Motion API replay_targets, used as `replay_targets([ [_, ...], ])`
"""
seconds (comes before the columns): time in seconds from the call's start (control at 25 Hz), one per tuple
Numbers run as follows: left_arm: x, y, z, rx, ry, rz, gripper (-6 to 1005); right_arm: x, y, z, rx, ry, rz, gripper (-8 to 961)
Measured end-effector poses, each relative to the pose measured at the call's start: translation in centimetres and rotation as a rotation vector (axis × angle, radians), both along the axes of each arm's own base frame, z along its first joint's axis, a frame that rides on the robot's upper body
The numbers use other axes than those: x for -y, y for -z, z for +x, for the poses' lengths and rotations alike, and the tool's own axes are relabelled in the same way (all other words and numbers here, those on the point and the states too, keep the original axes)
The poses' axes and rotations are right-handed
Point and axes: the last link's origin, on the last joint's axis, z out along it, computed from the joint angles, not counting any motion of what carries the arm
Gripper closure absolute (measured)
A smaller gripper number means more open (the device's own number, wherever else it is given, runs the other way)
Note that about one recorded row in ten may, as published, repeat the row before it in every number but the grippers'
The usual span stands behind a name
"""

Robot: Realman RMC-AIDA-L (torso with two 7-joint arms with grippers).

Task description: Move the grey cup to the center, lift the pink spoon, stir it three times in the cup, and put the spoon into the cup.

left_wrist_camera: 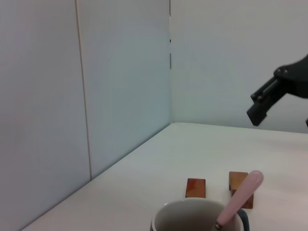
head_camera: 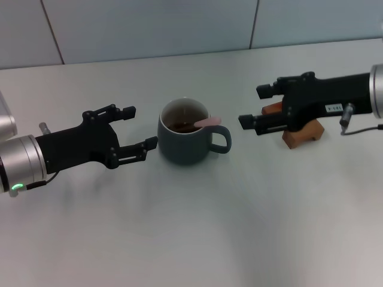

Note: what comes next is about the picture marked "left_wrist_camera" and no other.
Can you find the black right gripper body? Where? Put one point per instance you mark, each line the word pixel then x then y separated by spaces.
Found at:
pixel 297 77

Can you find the grey ceramic cup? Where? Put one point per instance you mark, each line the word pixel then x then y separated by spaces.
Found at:
pixel 183 216

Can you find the tall light wooden block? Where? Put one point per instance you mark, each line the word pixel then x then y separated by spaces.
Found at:
pixel 234 180

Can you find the flat dark wooden block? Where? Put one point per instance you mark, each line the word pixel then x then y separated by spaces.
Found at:
pixel 195 188

